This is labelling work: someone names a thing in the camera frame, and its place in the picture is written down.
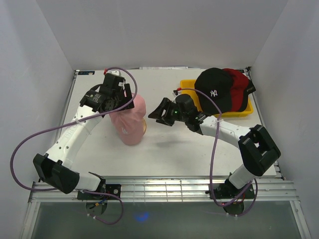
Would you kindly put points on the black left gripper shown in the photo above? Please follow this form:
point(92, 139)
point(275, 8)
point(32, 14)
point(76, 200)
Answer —
point(129, 96)

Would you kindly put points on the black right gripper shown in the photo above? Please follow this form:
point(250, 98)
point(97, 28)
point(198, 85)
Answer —
point(165, 104)

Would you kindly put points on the pink baseball cap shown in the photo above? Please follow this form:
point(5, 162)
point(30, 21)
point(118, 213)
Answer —
point(129, 123)

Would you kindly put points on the black Yankees baseball cap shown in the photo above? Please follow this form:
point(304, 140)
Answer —
point(216, 84)

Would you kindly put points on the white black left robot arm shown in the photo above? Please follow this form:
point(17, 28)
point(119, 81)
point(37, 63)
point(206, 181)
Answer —
point(54, 166)

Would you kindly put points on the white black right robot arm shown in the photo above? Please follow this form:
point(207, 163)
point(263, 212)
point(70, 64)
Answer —
point(257, 148)

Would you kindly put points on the red baseball cap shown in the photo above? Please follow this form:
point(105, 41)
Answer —
point(235, 75)

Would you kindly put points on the black sport baseball cap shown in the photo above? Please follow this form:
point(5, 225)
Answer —
point(249, 94)

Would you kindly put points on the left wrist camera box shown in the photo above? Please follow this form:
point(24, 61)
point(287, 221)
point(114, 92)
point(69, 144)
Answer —
point(116, 73)

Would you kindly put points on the aluminium front rail frame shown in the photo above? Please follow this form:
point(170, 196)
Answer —
point(178, 208)

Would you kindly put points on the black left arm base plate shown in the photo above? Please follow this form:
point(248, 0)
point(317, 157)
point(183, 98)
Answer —
point(107, 192)

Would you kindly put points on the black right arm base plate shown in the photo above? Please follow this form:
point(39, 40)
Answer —
point(228, 191)

